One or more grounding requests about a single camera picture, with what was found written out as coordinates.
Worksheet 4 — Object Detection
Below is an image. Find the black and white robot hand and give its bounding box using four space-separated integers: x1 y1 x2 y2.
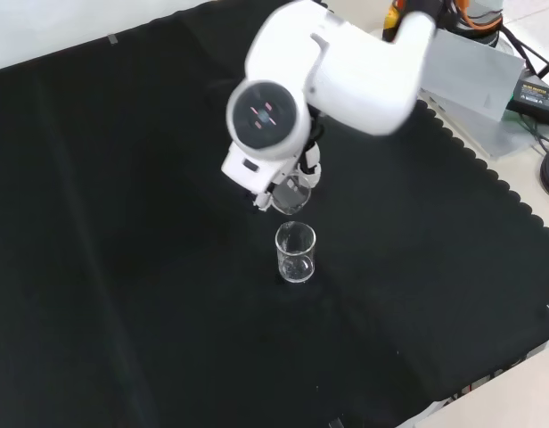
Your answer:
245 133 324 213

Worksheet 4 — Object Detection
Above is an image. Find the clear glass beaker with spout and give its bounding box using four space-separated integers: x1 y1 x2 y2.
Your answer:
271 174 313 217

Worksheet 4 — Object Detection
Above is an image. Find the clear glass graduated beaker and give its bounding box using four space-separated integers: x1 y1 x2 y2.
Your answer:
274 220 318 285

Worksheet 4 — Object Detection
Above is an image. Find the yellow stop button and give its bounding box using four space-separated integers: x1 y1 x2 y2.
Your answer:
381 0 410 44

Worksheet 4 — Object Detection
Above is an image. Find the pale board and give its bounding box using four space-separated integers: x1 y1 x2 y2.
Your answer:
415 28 526 124

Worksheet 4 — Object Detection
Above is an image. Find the black bench cloth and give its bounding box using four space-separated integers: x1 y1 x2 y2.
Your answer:
0 0 549 428

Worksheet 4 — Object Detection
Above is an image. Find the black power adapter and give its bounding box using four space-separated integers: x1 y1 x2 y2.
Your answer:
504 75 549 122

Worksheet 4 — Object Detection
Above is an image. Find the grey metal base plate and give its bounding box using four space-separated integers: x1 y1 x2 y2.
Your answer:
366 25 549 161

